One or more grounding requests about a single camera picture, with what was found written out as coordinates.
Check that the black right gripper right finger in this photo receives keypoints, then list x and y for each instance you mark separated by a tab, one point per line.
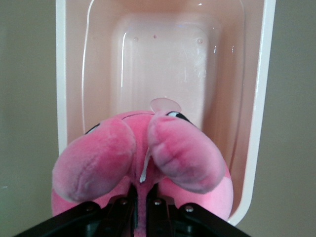
160	217

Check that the pale pink plastic box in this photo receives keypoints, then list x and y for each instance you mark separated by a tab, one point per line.
160	61

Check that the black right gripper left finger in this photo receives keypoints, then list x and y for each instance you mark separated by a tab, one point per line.
121	217

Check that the pink plush toy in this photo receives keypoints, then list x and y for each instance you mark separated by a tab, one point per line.
98	160

